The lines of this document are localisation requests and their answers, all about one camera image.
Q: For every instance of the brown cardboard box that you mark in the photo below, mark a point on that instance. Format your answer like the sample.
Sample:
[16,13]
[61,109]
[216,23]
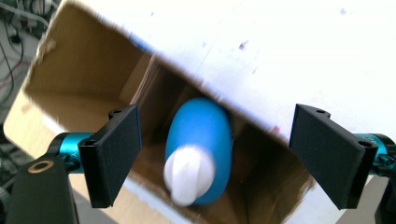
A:
[81,62]

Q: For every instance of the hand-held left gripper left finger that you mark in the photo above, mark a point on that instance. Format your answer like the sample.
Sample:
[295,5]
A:
[113,155]

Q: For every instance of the blue bottle with white cap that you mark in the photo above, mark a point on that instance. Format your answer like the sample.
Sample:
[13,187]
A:
[202,133]

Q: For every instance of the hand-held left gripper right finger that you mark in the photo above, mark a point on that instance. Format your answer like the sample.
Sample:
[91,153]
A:
[330,155]

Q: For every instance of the open cardboard box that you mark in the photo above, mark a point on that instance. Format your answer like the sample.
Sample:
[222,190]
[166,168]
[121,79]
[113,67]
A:
[280,46]

